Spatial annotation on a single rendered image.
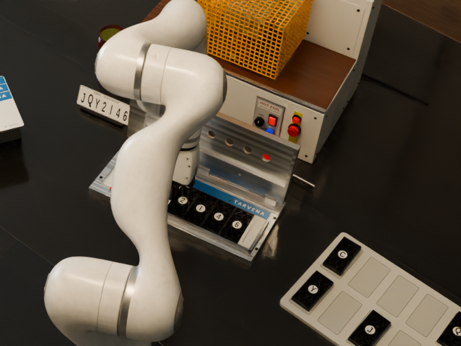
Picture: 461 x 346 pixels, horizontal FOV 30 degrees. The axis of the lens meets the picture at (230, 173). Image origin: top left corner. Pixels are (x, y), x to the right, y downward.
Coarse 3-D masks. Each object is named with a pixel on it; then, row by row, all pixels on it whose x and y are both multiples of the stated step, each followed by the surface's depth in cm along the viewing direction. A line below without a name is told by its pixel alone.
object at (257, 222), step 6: (258, 216) 207; (252, 222) 206; (258, 222) 206; (264, 222) 206; (252, 228) 205; (258, 228) 205; (246, 234) 204; (252, 234) 204; (240, 240) 202; (246, 240) 203; (252, 240) 202; (246, 246) 201
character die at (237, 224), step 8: (240, 208) 208; (232, 216) 207; (240, 216) 207; (248, 216) 208; (232, 224) 205; (240, 224) 205; (248, 224) 205; (224, 232) 204; (232, 232) 204; (240, 232) 204; (232, 240) 202
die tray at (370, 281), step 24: (336, 240) 208; (312, 264) 202; (360, 264) 204; (384, 264) 204; (336, 288) 199; (360, 288) 199; (384, 288) 200; (408, 288) 200; (312, 312) 194; (336, 312) 194; (360, 312) 195; (384, 312) 196; (408, 312) 196; (432, 312) 197; (456, 312) 197; (336, 336) 190; (384, 336) 191; (408, 336) 192; (432, 336) 193
